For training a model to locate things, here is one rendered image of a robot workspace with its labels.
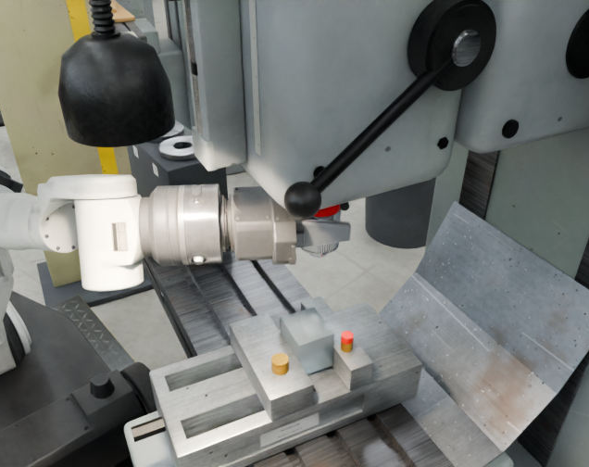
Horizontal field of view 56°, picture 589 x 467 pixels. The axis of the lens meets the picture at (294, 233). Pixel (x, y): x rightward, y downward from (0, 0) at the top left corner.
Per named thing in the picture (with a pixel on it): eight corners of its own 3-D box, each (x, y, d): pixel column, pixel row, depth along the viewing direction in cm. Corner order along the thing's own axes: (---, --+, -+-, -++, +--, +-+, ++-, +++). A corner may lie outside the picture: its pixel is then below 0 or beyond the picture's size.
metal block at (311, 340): (298, 378, 74) (298, 346, 71) (281, 348, 79) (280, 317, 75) (332, 365, 76) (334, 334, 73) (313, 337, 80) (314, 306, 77)
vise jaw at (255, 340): (270, 422, 69) (269, 400, 67) (230, 344, 80) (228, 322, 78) (313, 405, 71) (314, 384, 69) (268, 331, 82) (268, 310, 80)
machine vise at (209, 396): (183, 493, 69) (172, 436, 62) (155, 404, 80) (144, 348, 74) (417, 397, 81) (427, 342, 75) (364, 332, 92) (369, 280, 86)
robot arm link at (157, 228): (177, 186, 56) (61, 191, 55) (183, 290, 58) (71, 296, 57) (187, 180, 67) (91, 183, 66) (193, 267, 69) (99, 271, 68)
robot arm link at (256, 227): (297, 214, 54) (173, 220, 53) (296, 291, 60) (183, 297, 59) (286, 158, 65) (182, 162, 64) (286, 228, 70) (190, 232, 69)
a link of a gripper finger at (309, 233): (348, 241, 62) (293, 244, 61) (350, 217, 60) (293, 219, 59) (350, 249, 60) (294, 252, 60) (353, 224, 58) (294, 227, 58)
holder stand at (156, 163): (179, 255, 111) (166, 164, 100) (137, 208, 126) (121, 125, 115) (231, 235, 116) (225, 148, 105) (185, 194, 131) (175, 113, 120)
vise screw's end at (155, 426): (135, 445, 70) (132, 435, 69) (132, 434, 71) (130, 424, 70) (166, 433, 72) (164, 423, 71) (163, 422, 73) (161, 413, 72)
